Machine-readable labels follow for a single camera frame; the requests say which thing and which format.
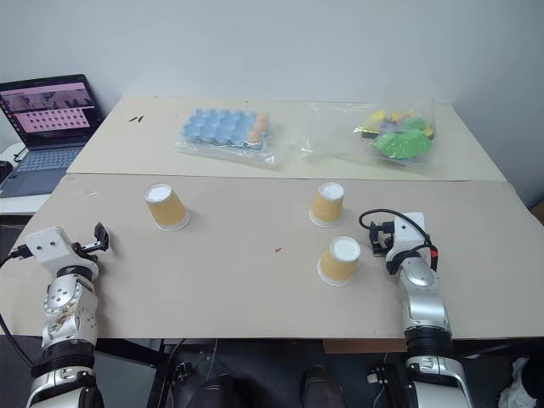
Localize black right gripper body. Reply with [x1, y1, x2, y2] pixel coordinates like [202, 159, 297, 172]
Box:
[368, 219, 397, 258]

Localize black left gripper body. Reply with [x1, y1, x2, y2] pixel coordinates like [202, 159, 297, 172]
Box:
[70, 238, 102, 262]

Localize brown paper cup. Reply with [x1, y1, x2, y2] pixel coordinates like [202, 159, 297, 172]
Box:
[309, 181, 345, 227]
[144, 183, 191, 232]
[316, 235, 362, 288]

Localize green toy pieces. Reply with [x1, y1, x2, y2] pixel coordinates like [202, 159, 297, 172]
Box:
[372, 116, 434, 162]

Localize clear plastic bag with toys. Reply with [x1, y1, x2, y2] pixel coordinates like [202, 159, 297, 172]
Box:
[297, 100, 439, 174]

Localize yellow toy pieces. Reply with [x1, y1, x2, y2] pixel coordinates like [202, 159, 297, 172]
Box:
[359, 109, 435, 138]

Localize grey laptop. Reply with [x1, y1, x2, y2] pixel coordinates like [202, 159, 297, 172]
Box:
[0, 74, 105, 199]

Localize dark rounded shape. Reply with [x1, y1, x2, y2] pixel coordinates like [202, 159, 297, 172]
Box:
[300, 364, 346, 408]
[191, 373, 240, 408]

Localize orange toy eggs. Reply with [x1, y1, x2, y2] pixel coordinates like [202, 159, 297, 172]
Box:
[247, 111, 270, 141]

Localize blue egg tray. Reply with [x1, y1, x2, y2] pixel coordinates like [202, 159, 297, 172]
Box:
[183, 108, 267, 150]

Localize clear plastic bag with tray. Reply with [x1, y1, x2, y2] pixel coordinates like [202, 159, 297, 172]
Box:
[174, 106, 295, 171]

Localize white crumpled plastic bag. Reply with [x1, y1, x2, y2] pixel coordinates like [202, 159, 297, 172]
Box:
[496, 356, 537, 408]

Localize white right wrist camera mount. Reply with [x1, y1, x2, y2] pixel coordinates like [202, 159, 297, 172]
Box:
[385, 211, 428, 265]

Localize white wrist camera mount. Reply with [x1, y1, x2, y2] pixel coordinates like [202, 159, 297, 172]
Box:
[23, 226, 99, 270]
[385, 211, 428, 265]

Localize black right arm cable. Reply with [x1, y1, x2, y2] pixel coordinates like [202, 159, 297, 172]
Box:
[358, 207, 440, 271]

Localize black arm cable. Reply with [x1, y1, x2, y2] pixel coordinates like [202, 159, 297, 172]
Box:
[0, 245, 36, 368]
[358, 207, 440, 271]

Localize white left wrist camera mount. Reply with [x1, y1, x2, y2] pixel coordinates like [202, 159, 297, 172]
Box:
[23, 226, 99, 270]

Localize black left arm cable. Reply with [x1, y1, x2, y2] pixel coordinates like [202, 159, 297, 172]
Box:
[0, 245, 36, 368]

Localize black table frame leg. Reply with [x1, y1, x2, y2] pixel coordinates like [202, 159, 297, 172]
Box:
[149, 338, 176, 408]

